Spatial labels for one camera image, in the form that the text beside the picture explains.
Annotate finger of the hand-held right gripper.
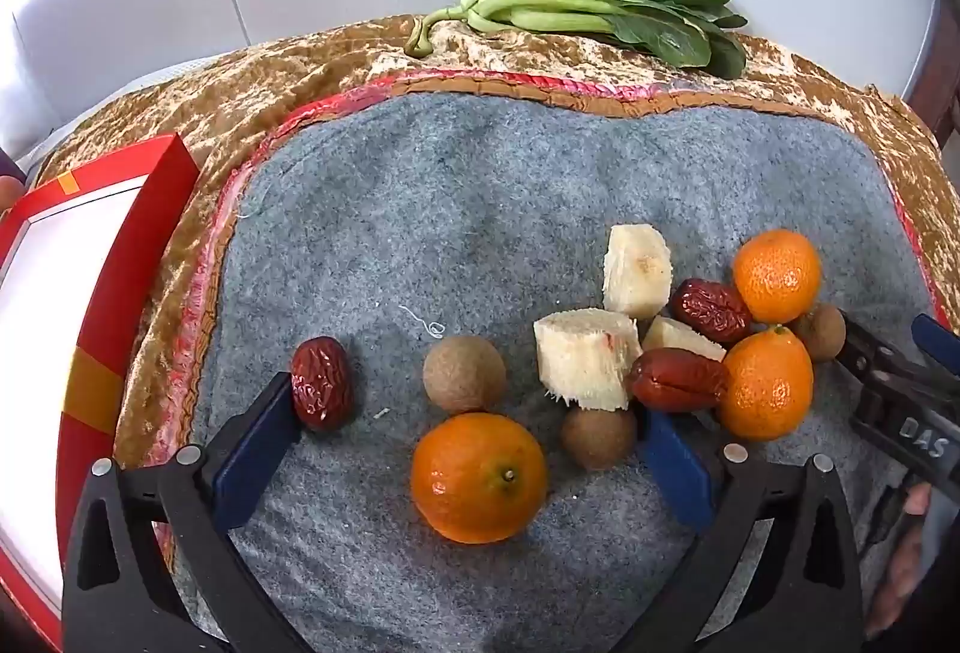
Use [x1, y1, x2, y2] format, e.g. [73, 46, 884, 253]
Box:
[910, 313, 960, 371]
[834, 315, 960, 403]

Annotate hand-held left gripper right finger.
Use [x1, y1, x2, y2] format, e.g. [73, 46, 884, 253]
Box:
[600, 409, 867, 653]

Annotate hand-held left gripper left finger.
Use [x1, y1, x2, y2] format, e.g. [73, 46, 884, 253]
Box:
[61, 369, 316, 653]

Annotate brown longan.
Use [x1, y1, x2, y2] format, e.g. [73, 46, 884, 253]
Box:
[791, 302, 847, 363]
[422, 336, 509, 414]
[561, 404, 638, 472]

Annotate red jujube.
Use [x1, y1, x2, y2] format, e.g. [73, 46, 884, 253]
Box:
[670, 278, 753, 343]
[290, 336, 356, 433]
[627, 348, 732, 414]

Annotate orange mandarin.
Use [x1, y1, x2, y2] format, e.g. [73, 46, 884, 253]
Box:
[732, 229, 823, 326]
[718, 324, 815, 442]
[410, 411, 548, 544]

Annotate peeled banana piece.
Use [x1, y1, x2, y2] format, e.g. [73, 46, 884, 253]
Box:
[643, 315, 727, 363]
[602, 223, 674, 320]
[533, 306, 644, 412]

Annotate red and white box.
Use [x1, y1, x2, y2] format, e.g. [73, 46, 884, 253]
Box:
[0, 134, 200, 650]

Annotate person's right hand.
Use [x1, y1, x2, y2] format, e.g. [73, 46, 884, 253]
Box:
[862, 482, 937, 640]

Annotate white thread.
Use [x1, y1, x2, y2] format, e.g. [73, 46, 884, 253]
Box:
[400, 304, 446, 338]

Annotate dark wooden furniture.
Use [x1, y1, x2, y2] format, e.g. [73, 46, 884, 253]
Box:
[900, 0, 960, 146]

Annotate grey mat with red edge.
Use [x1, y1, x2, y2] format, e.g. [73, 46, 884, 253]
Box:
[172, 70, 953, 653]

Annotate brown gold velvet cloth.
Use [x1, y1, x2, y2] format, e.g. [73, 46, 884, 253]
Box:
[34, 12, 960, 571]

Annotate green choy sum bunch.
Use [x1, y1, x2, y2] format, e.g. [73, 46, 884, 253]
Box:
[403, 0, 749, 80]

